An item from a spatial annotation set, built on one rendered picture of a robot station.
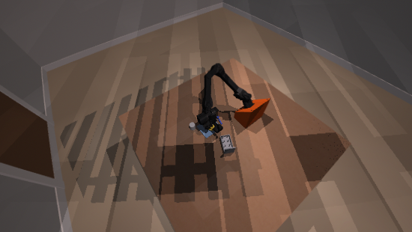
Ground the grey cylinder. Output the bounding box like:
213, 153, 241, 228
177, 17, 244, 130
190, 122, 196, 130

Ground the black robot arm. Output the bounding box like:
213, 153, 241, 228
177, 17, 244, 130
196, 63, 255, 130

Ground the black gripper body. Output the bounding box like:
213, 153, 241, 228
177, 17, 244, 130
209, 116, 223, 133

